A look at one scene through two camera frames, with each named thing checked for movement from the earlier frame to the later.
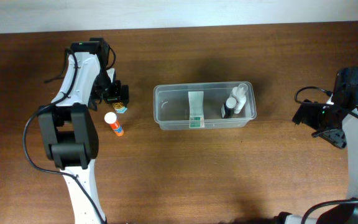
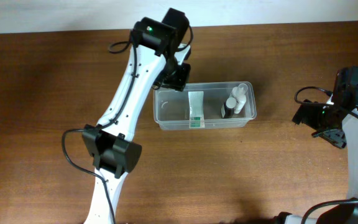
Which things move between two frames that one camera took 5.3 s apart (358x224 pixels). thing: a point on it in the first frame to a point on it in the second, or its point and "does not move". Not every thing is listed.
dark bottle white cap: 229,107 does not move
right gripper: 337,137 does not move
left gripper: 116,96 to 179,81
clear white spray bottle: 238,93 does not move
